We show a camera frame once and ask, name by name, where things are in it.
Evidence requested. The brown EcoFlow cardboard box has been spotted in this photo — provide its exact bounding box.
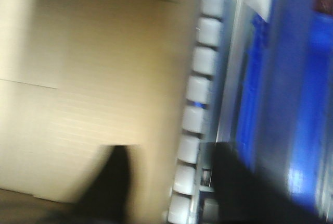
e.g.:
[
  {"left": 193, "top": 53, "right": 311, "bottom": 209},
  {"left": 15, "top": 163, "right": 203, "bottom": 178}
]
[{"left": 1, "top": 0, "right": 199, "bottom": 223}]

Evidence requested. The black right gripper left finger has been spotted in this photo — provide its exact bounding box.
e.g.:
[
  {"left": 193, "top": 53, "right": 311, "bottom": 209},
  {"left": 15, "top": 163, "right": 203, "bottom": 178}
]
[{"left": 37, "top": 145, "right": 132, "bottom": 223}]

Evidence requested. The white roller conveyor track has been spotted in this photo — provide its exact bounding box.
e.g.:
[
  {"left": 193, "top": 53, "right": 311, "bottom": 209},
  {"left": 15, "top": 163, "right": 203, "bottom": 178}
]
[{"left": 164, "top": 0, "right": 227, "bottom": 223}]

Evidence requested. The blue bin upper right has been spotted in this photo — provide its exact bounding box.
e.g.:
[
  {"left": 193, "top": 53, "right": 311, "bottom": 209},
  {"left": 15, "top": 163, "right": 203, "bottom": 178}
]
[{"left": 236, "top": 0, "right": 332, "bottom": 212}]

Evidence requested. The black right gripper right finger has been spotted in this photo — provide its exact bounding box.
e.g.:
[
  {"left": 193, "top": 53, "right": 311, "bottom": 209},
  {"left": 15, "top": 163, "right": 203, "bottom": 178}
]
[{"left": 212, "top": 142, "right": 325, "bottom": 223}]

